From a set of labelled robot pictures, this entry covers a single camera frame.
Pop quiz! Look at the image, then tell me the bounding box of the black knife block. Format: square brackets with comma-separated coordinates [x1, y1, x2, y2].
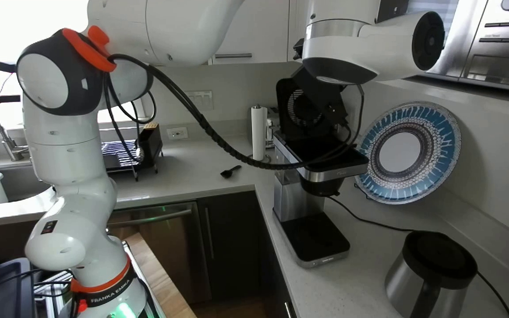
[138, 124, 163, 168]

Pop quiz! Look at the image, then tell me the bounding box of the dark cabinet door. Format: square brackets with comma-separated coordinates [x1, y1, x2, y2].
[198, 193, 260, 302]

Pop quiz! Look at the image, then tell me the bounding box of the black silver coffeemaker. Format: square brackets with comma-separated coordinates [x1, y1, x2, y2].
[273, 78, 368, 269]

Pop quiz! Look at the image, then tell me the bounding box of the steel coffee carafe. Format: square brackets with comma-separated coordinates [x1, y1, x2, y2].
[386, 231, 478, 318]

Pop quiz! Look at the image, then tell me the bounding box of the blue patterned plate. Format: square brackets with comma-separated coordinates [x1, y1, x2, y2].
[356, 102, 462, 205]

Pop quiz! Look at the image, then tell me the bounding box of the black robot cable conduit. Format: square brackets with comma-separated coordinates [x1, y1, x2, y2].
[105, 53, 350, 173]

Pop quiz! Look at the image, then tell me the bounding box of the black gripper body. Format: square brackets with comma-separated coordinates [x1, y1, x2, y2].
[294, 65, 357, 147]

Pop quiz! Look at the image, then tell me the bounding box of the white paper towel roll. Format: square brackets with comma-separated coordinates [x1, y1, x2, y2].
[251, 106, 267, 161]

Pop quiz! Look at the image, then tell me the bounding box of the stainless steel toaster oven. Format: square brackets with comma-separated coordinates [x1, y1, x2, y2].
[407, 0, 509, 90]

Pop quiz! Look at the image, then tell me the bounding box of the black power cable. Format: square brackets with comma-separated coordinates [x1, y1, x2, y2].
[327, 196, 509, 318]

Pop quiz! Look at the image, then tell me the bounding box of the stainless steel sink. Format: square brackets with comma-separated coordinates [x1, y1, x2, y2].
[0, 168, 57, 224]

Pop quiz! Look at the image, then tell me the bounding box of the small black scoop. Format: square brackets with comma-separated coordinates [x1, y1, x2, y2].
[220, 164, 243, 178]

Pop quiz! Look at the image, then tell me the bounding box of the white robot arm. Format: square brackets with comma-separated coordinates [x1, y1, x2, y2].
[16, 0, 446, 318]

